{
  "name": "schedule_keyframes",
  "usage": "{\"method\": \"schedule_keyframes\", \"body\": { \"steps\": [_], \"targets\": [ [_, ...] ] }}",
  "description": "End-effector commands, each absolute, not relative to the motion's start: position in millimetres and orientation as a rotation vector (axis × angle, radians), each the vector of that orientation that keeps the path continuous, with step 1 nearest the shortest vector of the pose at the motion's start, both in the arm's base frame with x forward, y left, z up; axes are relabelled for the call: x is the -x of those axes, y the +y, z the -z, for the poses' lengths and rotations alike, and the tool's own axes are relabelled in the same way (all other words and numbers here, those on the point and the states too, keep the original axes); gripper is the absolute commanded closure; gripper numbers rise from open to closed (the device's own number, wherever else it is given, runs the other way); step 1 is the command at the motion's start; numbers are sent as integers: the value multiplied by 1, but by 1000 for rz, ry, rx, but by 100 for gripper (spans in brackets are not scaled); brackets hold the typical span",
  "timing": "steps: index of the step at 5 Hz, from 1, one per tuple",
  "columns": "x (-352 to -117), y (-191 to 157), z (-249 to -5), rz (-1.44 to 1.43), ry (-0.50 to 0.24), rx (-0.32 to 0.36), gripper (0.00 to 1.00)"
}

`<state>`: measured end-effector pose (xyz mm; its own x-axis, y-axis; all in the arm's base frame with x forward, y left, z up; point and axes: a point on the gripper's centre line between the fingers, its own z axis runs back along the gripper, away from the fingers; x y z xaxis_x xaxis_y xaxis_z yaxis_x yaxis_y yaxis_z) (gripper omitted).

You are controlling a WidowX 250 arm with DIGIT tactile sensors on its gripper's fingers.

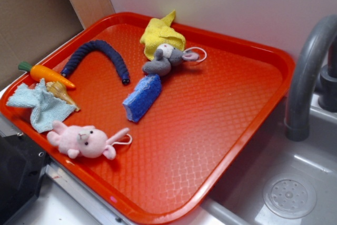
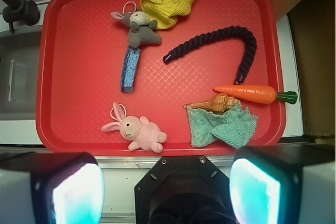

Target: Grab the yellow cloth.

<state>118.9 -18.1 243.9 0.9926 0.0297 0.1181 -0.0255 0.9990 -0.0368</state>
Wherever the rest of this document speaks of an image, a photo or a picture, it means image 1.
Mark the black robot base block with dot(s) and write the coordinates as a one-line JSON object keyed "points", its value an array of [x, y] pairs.
{"points": [[23, 165]]}

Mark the yellow cloth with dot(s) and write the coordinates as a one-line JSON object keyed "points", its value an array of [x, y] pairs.
{"points": [[159, 31]]}

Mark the light blue cloth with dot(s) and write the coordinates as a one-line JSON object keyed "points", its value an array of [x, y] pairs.
{"points": [[45, 107]]}

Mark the red plastic tray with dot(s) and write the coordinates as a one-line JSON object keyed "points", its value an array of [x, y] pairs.
{"points": [[204, 116]]}

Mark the blue sponge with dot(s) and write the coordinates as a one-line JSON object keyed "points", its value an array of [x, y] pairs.
{"points": [[141, 99]]}

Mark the grey plush mouse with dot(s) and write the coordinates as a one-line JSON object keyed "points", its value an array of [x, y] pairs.
{"points": [[167, 56]]}

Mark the dark blue ribbed tube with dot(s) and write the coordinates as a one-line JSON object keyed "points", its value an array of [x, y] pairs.
{"points": [[100, 46]]}

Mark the pink plush bunny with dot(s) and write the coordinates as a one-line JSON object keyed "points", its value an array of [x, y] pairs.
{"points": [[88, 141]]}

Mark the grey toy faucet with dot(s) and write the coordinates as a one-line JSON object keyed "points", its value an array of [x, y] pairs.
{"points": [[306, 78]]}

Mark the orange toy carrot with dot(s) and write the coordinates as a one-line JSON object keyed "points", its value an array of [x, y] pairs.
{"points": [[38, 72]]}

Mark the grey toy sink basin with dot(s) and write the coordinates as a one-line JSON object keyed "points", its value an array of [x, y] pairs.
{"points": [[278, 181]]}

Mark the brown cardboard panel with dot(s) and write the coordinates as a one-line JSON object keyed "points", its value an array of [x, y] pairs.
{"points": [[31, 29]]}

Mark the dark grey faucet knob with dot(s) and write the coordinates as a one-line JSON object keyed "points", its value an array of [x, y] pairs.
{"points": [[327, 100]]}

